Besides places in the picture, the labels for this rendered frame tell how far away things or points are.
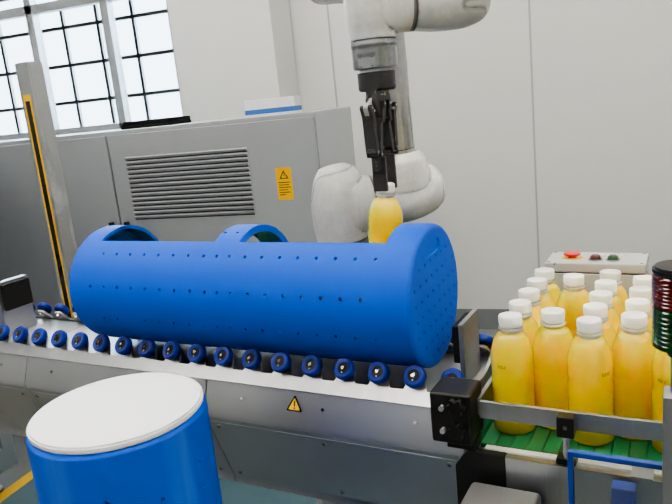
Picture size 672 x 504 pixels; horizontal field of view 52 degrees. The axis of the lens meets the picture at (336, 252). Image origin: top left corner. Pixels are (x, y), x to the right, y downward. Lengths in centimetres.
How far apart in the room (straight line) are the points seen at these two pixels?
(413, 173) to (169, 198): 164
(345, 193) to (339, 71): 238
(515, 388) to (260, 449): 63
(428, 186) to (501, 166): 211
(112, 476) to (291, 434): 50
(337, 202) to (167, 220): 157
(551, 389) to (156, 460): 65
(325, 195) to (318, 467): 78
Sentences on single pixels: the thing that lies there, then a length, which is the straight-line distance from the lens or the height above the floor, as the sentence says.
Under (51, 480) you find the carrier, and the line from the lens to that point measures 114.
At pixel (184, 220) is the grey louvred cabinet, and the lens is 332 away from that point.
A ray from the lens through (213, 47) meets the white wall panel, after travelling 426.
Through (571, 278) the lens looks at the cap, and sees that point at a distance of 140.
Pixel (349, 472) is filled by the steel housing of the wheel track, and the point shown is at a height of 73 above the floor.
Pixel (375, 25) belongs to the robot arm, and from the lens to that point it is 136.
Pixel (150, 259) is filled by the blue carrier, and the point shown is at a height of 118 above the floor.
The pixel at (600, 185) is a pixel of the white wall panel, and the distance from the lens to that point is 408.
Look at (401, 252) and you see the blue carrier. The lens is 126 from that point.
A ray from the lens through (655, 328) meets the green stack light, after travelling 89.
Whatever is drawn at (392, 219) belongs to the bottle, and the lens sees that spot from 139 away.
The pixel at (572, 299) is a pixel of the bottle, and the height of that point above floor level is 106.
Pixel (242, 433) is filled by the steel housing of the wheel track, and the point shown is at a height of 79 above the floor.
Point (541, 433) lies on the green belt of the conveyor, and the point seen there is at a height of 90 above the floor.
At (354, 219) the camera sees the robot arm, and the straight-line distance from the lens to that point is 195.
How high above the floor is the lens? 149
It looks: 13 degrees down
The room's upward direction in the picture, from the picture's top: 6 degrees counter-clockwise
